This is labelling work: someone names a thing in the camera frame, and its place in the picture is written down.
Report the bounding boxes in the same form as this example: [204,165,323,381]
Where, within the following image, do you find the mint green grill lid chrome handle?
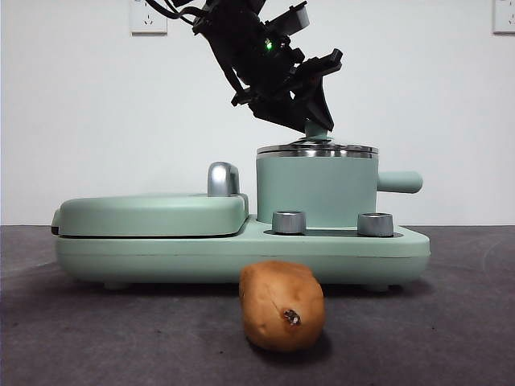
[50,161,250,238]

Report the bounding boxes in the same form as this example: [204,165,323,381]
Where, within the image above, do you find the silver control knob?
[356,211,394,237]
[271,209,306,235]

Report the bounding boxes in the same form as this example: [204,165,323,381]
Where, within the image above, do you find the glass pot lid green knob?
[257,119,379,157]

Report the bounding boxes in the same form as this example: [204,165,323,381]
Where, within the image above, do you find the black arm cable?
[144,0,202,27]

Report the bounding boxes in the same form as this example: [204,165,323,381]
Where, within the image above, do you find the mint green pot with handle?
[256,151,423,226]

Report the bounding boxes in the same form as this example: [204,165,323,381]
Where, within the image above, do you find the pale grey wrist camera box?
[267,2,310,36]

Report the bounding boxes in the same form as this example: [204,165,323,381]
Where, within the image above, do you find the mint green breakfast machine base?
[55,214,431,291]

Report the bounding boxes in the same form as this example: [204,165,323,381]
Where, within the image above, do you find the brown potato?
[239,260,326,354]

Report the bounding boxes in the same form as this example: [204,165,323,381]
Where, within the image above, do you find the white wall outlet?
[492,0,515,35]
[129,0,168,36]

